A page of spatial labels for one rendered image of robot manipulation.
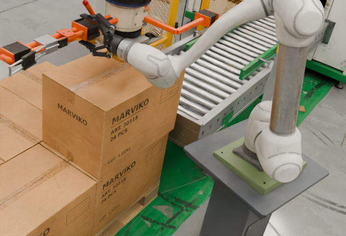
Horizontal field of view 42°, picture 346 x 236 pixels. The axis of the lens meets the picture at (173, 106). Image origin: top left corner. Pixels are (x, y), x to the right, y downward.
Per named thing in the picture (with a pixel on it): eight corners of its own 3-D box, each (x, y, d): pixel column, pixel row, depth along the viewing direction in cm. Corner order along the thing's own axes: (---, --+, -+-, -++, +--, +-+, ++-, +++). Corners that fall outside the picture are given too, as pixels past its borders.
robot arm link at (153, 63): (121, 60, 169) (134, 72, 181) (154, 76, 163) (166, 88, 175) (136, 35, 170) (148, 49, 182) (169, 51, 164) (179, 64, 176)
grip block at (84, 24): (84, 28, 192) (84, 15, 189) (101, 36, 188) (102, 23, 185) (69, 33, 186) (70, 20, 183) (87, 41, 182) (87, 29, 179)
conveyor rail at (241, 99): (317, 39, 434) (324, 21, 424) (322, 41, 432) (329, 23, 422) (189, 147, 265) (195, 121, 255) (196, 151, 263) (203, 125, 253)
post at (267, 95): (242, 164, 324) (283, 38, 269) (251, 168, 321) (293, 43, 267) (238, 168, 319) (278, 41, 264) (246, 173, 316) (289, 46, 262)
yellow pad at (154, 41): (151, 33, 222) (152, 24, 219) (167, 41, 218) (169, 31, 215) (104, 54, 197) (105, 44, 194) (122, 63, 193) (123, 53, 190)
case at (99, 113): (121, 98, 271) (127, 38, 249) (174, 129, 254) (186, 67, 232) (41, 140, 228) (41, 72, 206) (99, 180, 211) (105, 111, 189)
